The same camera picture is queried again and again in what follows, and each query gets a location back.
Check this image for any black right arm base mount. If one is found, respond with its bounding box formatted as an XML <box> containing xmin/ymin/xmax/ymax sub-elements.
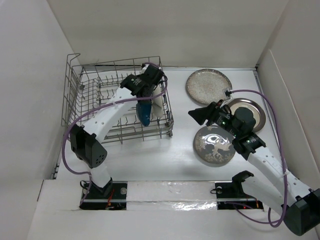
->
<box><xmin>210</xmin><ymin>170</ymin><xmax>264</xmax><ymax>210</ymax></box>

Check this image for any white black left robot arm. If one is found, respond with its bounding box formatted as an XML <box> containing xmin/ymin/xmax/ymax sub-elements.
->
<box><xmin>69</xmin><ymin>63</ymin><xmax>167</xmax><ymax>199</ymax></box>

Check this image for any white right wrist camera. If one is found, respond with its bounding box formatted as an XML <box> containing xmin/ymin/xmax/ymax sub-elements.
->
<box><xmin>220</xmin><ymin>87</ymin><xmax>232</xmax><ymax>104</ymax></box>

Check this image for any grey tree pattern plate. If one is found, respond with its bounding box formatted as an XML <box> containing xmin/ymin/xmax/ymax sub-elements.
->
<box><xmin>193</xmin><ymin>125</ymin><xmax>236</xmax><ymax>165</ymax></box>

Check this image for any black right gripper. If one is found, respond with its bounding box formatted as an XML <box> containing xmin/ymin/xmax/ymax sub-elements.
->
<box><xmin>188</xmin><ymin>99</ymin><xmax>240</xmax><ymax>138</ymax></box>

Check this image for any cream divided plate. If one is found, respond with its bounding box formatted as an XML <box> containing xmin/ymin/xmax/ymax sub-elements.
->
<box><xmin>152</xmin><ymin>85</ymin><xmax>163</xmax><ymax>119</ymax></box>

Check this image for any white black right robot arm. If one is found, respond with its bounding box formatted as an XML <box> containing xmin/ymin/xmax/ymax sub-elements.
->
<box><xmin>188</xmin><ymin>100</ymin><xmax>320</xmax><ymax>236</ymax></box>

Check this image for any silver metal plate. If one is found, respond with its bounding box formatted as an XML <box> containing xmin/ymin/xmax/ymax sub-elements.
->
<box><xmin>227</xmin><ymin>98</ymin><xmax>266</xmax><ymax>132</ymax></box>

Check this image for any silver metal rail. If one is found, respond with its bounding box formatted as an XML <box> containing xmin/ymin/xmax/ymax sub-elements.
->
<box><xmin>83</xmin><ymin>198</ymin><xmax>257</xmax><ymax>204</ymax></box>

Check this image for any blue shell shaped dish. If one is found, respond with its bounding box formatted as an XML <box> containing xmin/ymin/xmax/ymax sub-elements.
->
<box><xmin>136</xmin><ymin>100</ymin><xmax>152</xmax><ymax>127</ymax></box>

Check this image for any grey wire dish rack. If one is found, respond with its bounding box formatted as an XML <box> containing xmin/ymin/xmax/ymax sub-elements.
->
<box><xmin>61</xmin><ymin>53</ymin><xmax>174</xmax><ymax>144</ymax></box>

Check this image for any speckled beige round plate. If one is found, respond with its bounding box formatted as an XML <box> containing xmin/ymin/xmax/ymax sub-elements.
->
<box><xmin>185</xmin><ymin>68</ymin><xmax>233</xmax><ymax>105</ymax></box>

